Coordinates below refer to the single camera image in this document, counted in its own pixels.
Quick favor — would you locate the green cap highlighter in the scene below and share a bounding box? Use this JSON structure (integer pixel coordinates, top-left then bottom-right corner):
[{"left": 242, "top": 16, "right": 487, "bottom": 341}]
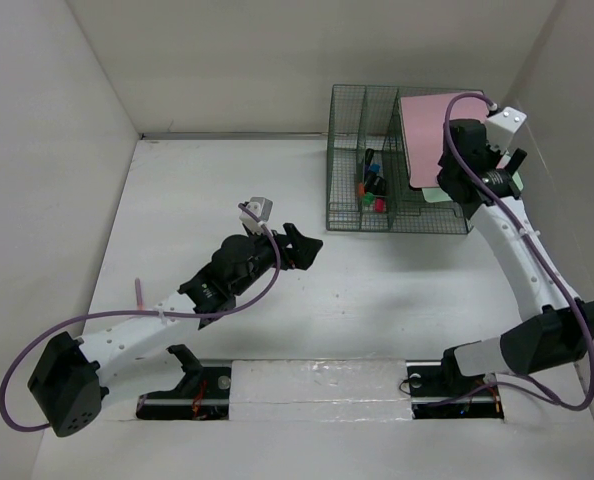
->
[{"left": 362, "top": 176, "right": 386, "bottom": 206}]

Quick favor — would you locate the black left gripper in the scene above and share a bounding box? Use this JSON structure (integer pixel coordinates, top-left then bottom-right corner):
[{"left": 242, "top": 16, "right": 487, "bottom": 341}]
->
[{"left": 230, "top": 222, "right": 320, "bottom": 296}]

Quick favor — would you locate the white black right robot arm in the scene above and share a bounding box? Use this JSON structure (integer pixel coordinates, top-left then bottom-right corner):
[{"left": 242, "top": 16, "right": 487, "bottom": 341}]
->
[{"left": 438, "top": 119, "right": 594, "bottom": 409}]

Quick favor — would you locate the pink pen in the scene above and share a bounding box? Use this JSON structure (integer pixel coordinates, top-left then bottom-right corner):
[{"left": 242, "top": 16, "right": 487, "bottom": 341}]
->
[{"left": 134, "top": 278, "right": 145, "bottom": 311}]

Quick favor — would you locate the green clipboard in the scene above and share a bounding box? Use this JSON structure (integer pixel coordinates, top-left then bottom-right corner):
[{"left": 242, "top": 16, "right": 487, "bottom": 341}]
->
[{"left": 422, "top": 169, "right": 524, "bottom": 204}]

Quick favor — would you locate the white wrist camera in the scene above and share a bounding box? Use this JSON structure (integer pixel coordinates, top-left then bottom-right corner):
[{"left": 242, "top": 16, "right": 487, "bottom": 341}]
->
[
  {"left": 484, "top": 107, "right": 527, "bottom": 153},
  {"left": 239, "top": 197, "right": 273, "bottom": 235}
]

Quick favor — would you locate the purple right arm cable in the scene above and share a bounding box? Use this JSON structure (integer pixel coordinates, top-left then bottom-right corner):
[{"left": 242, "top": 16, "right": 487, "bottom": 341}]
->
[{"left": 442, "top": 91, "right": 594, "bottom": 411}]

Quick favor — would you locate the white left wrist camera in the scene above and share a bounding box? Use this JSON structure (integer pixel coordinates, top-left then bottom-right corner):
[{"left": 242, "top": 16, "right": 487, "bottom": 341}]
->
[{"left": 239, "top": 197, "right": 273, "bottom": 235}]

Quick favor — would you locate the purple cap highlighter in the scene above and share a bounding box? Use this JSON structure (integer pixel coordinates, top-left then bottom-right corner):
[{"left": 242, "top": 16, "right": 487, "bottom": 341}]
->
[{"left": 363, "top": 148, "right": 375, "bottom": 173}]

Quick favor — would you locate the green wire mesh desk organizer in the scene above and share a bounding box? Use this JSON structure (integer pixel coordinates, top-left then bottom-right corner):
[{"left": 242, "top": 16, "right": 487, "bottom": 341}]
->
[{"left": 326, "top": 84, "right": 471, "bottom": 235}]

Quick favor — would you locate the pink clipboard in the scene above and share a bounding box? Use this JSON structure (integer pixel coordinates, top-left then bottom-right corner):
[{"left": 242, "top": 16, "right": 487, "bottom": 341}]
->
[{"left": 400, "top": 93, "right": 489, "bottom": 192}]

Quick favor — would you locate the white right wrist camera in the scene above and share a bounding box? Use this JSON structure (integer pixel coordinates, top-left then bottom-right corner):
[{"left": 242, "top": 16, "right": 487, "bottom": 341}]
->
[{"left": 484, "top": 107, "right": 527, "bottom": 153}]

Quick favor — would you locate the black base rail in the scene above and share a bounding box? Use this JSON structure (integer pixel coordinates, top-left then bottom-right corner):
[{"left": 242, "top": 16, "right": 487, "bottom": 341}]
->
[{"left": 135, "top": 360, "right": 504, "bottom": 422}]

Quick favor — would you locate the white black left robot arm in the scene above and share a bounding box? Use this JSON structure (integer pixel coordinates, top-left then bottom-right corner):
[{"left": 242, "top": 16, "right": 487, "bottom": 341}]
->
[{"left": 28, "top": 223, "right": 323, "bottom": 438}]

